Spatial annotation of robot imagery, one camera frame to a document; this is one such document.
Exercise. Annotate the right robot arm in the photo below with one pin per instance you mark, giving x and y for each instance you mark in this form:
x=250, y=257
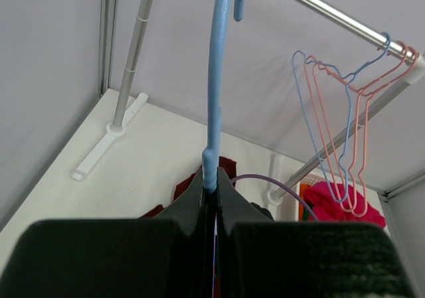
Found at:
x=263, y=210

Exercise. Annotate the pink magenta t shirt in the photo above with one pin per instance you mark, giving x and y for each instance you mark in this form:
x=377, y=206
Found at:
x=318, y=198

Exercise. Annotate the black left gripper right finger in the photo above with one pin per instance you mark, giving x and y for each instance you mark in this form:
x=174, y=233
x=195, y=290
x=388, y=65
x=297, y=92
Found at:
x=259, y=257

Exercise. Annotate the pink hanger of green shirt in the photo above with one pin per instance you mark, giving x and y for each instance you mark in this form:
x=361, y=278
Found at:
x=359, y=102

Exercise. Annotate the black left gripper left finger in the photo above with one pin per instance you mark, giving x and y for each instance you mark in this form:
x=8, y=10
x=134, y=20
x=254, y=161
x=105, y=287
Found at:
x=144, y=257

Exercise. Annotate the blue hanger of maroon shirt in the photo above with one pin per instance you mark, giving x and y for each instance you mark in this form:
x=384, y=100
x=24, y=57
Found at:
x=211, y=153

